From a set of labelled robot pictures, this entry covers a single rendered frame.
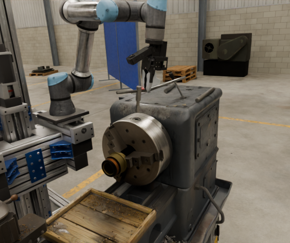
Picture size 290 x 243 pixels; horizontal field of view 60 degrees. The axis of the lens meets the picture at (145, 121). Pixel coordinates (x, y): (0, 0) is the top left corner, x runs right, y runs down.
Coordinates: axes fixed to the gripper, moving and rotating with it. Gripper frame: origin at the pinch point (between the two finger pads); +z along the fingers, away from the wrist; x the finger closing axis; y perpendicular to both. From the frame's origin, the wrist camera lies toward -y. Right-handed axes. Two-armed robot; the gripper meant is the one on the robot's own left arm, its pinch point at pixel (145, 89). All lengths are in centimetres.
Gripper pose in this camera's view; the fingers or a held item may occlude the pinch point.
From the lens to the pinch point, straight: 106.7
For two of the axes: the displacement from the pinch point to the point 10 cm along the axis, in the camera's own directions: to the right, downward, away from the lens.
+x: -4.6, -3.7, 8.0
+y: 8.8, -1.2, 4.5
